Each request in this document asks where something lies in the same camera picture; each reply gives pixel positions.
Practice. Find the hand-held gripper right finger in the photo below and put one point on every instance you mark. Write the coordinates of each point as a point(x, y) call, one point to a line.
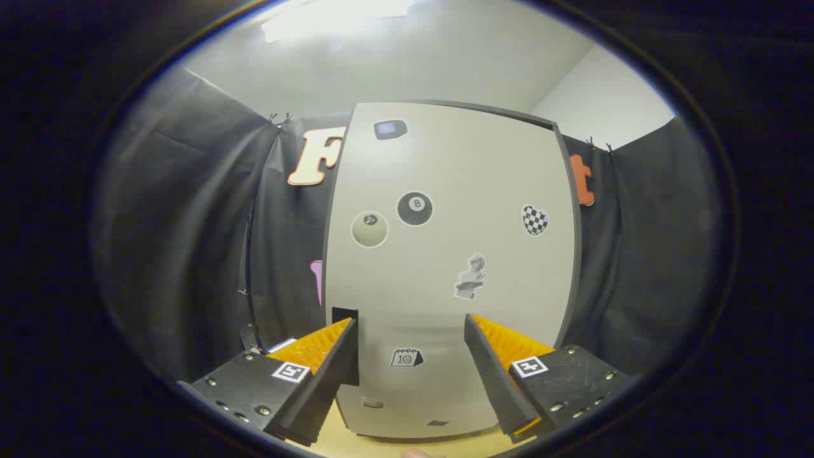
point(496, 381)

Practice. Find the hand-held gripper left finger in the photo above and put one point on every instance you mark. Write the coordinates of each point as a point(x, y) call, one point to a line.
point(321, 388)

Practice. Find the dark grey cabinet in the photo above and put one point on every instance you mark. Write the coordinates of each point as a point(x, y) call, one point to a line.
point(576, 254)

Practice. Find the black backdrop cloth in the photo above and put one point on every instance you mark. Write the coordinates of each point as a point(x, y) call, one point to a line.
point(178, 222)

